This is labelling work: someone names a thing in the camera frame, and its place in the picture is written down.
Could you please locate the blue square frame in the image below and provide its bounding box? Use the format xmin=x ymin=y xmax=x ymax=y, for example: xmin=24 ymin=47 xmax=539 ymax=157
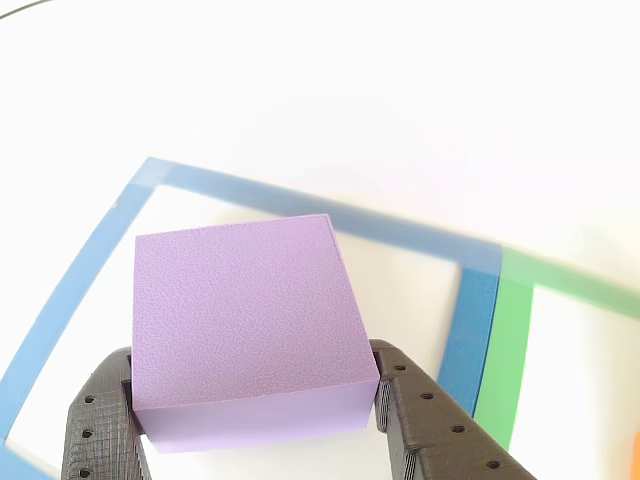
xmin=0 ymin=156 xmax=503 ymax=480

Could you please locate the green square frame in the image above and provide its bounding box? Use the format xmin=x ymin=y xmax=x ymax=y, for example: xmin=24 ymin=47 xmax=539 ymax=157
xmin=472 ymin=244 xmax=640 ymax=453

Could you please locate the purple block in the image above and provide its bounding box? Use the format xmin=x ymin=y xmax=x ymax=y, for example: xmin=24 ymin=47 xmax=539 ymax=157
xmin=132 ymin=213 xmax=380 ymax=455

